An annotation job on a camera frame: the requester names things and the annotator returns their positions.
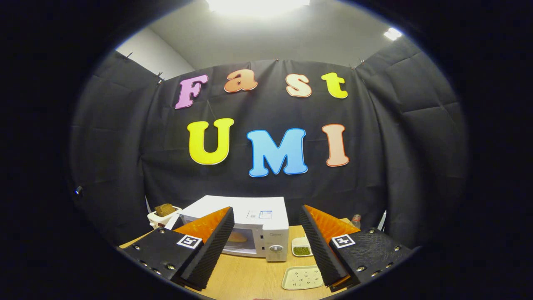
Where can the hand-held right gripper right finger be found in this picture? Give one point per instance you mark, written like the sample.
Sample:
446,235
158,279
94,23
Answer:
320,250

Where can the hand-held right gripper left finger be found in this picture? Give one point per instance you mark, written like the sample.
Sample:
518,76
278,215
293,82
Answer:
214,250

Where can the crumb-coated bread bun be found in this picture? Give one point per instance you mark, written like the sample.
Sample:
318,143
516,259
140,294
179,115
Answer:
237,237

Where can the white microwave oven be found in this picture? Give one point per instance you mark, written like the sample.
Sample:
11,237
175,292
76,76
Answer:
258,221

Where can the white divided bean dish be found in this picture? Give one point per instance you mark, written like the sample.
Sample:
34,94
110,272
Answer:
300,250

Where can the pale green rectangular plate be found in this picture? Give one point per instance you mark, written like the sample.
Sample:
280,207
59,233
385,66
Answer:
302,278

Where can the clear red-label water bottle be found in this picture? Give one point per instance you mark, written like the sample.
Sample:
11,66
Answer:
356,221

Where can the white toaster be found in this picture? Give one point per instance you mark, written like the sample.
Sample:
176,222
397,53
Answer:
160,221

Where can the brown toast slice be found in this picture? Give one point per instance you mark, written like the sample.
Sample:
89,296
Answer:
164,209

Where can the small ceiling light panel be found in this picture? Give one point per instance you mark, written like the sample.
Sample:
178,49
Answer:
392,33

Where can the large ceiling light panel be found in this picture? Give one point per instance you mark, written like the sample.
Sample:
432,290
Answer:
258,6

